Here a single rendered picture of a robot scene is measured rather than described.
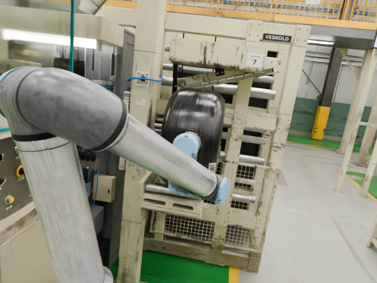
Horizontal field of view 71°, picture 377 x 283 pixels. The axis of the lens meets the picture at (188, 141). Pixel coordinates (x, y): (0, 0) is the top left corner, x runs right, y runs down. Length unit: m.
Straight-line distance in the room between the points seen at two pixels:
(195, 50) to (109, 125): 1.32
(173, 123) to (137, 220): 0.73
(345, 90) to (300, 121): 1.87
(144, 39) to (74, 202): 1.08
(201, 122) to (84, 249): 0.82
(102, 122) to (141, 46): 1.10
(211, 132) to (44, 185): 0.86
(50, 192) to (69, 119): 0.21
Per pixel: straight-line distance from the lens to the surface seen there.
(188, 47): 1.74
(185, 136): 0.91
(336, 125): 11.27
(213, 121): 1.31
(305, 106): 10.87
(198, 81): 1.86
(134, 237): 1.83
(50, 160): 0.59
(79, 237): 0.69
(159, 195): 1.56
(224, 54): 1.72
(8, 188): 1.29
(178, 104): 1.35
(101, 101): 0.47
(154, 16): 1.54
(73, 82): 0.48
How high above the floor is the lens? 1.54
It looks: 13 degrees down
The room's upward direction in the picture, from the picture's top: 7 degrees clockwise
